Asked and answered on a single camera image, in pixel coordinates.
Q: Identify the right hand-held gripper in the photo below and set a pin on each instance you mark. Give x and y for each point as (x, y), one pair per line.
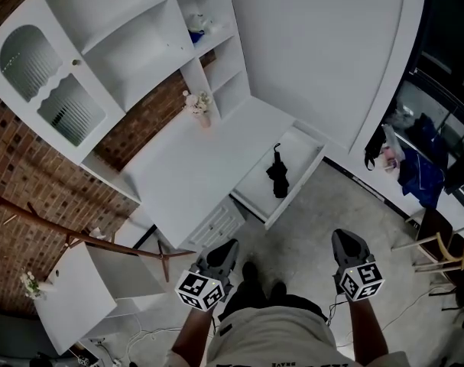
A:
(361, 281)

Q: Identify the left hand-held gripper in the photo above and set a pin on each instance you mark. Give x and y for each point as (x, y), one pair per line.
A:
(199, 289)

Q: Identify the white drawer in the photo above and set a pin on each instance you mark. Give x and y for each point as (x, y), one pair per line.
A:
(262, 189)

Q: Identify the black umbrella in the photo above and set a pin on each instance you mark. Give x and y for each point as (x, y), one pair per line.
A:
(278, 174)

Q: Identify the person's left forearm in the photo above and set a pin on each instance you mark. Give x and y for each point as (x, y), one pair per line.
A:
(191, 335)

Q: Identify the person's right forearm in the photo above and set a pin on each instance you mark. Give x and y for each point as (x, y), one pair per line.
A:
(367, 331)

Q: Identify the white cabinet with panelled doors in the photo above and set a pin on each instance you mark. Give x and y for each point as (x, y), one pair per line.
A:
(216, 224)

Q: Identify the white desk with hutch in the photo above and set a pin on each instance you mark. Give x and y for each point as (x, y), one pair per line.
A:
(185, 166)

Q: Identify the person's left black shoe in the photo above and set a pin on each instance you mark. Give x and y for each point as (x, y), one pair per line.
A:
(250, 271)

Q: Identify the person's black shoe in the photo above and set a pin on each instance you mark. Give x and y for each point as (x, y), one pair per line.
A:
(279, 289)
(250, 271)

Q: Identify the person's black trousers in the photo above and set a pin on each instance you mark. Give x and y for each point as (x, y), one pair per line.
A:
(262, 300)

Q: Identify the person's right black shoe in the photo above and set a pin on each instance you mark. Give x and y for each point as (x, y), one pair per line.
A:
(279, 289)

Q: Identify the person's beige shirt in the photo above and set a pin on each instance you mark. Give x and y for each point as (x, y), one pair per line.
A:
(273, 338)

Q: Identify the wooden chair with dark seat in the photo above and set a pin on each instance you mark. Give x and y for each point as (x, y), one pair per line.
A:
(442, 239)

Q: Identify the black bag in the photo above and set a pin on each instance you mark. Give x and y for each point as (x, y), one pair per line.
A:
(375, 147)

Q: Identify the blue clothing pile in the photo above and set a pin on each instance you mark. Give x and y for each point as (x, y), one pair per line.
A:
(422, 174)

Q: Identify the clear plastic bag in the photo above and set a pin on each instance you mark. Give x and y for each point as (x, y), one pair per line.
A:
(392, 151)

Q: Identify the brown wooden coat rack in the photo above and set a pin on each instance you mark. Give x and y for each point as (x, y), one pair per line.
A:
(82, 235)

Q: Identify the small white side table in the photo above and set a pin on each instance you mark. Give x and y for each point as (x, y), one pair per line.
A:
(78, 296)

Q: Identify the white power strip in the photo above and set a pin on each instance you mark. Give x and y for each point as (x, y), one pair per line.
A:
(101, 354)

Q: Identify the pink vase with flowers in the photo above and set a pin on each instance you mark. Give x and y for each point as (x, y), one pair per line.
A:
(201, 107)

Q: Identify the white vase with small flowers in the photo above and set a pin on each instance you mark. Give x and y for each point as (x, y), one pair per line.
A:
(33, 286)

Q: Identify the blue item on shelf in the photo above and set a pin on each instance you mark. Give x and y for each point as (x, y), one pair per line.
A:
(196, 36)

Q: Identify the white arched glass cabinet door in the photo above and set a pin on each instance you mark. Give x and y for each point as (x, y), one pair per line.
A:
(63, 90)

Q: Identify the white shelf hutch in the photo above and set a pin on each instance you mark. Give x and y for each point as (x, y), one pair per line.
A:
(140, 33)

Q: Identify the black window frame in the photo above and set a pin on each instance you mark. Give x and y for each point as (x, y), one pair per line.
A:
(445, 52)

